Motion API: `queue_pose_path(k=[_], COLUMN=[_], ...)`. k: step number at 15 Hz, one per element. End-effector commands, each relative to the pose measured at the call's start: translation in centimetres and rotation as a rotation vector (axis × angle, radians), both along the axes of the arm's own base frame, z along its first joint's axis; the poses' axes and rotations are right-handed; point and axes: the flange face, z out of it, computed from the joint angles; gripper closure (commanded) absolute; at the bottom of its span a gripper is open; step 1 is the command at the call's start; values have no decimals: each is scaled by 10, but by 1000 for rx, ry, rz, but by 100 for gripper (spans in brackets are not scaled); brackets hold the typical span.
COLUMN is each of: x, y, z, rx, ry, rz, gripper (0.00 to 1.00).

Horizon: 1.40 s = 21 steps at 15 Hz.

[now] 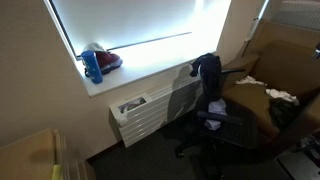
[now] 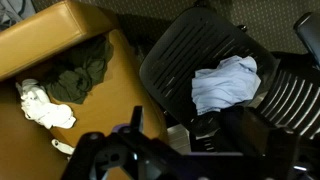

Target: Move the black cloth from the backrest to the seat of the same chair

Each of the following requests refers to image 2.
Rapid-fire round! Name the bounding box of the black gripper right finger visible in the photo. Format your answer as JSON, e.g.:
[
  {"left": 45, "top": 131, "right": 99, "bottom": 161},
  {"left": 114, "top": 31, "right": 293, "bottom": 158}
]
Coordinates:
[{"left": 263, "top": 126, "right": 320, "bottom": 180}]

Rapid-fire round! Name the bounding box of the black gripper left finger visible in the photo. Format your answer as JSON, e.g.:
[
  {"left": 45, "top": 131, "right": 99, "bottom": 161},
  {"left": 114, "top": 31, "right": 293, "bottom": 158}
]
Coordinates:
[{"left": 60, "top": 105, "right": 174, "bottom": 180}]

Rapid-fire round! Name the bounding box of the crumpled white cloth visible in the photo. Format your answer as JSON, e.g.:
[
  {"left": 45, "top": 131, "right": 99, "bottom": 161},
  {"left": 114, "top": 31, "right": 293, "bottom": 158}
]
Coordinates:
[{"left": 15, "top": 78, "right": 77, "bottom": 130}]

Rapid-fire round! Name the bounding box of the dark green cloth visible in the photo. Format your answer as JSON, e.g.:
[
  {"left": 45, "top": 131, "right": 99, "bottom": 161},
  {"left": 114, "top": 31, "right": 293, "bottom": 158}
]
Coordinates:
[{"left": 43, "top": 34, "right": 115, "bottom": 105}]

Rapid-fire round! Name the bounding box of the light blue cloth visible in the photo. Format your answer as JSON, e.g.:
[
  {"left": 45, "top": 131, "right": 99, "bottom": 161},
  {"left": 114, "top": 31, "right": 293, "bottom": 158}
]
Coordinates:
[{"left": 191, "top": 55, "right": 262, "bottom": 116}]

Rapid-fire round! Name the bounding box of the black mesh office chair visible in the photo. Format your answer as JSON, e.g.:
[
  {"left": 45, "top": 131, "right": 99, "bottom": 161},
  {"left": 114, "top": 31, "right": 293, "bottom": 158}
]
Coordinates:
[{"left": 139, "top": 6, "right": 320, "bottom": 180}]

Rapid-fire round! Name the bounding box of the tan leather armchair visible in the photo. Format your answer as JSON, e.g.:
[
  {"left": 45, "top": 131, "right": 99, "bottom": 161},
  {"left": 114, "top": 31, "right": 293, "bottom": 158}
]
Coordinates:
[{"left": 0, "top": 0, "right": 169, "bottom": 180}]

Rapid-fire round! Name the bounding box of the grey fabric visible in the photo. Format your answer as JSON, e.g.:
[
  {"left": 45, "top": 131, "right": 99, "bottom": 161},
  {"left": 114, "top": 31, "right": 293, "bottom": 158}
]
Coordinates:
[{"left": 0, "top": 0, "right": 36, "bottom": 31}]

